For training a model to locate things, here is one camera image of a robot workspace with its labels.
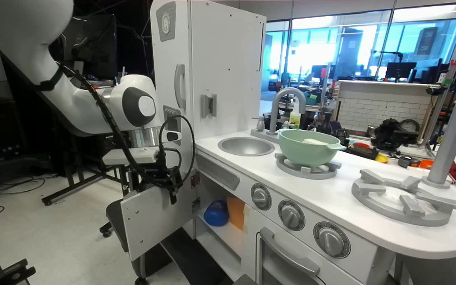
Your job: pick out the middle grey knob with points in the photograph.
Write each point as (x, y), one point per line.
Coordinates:
(292, 216)

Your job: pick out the grey stove burner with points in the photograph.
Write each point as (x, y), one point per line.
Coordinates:
(323, 172)
(403, 200)

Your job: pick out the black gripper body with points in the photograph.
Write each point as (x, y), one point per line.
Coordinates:
(159, 173)

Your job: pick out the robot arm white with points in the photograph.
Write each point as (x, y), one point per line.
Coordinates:
(27, 29)

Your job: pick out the grey oven door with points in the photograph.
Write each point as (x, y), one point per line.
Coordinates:
(274, 257)

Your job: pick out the grey knob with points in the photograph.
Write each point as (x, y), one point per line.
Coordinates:
(292, 216)
(331, 240)
(262, 197)

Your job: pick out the grey metal pole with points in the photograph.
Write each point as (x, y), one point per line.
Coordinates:
(452, 132)

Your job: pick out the green bottle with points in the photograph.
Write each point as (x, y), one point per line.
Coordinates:
(295, 116)

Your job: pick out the left grey stove burner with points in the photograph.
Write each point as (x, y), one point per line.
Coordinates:
(323, 172)

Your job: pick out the white cabinet door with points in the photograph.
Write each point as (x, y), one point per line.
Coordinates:
(149, 218)

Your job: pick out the mint green pot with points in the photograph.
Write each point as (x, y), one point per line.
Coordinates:
(308, 154)

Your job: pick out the white toy kitchen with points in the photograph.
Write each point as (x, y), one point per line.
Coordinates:
(312, 213)

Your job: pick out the grey toy faucet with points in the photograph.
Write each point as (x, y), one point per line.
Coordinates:
(282, 107)

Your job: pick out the grey toy sink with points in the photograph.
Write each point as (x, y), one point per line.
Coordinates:
(246, 146)

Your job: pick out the right grey knob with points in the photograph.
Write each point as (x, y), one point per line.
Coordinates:
(331, 240)

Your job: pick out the right grey stove burner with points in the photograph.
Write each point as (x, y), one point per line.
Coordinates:
(403, 200)

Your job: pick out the orange sponge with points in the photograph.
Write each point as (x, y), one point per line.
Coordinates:
(236, 213)

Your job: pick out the left grey knob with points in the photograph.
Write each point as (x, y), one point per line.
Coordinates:
(262, 197)

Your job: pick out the white orange food piece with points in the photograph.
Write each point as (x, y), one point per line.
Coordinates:
(314, 142)

